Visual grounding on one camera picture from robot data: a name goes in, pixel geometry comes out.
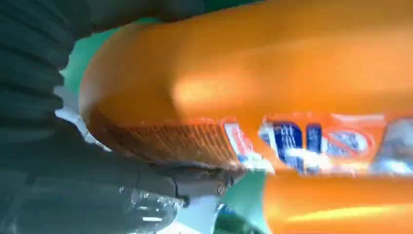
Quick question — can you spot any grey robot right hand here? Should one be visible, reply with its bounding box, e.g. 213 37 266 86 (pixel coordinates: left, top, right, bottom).
0 120 246 234

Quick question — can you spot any green mat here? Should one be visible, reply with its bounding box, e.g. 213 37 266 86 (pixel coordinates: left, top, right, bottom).
59 16 270 234

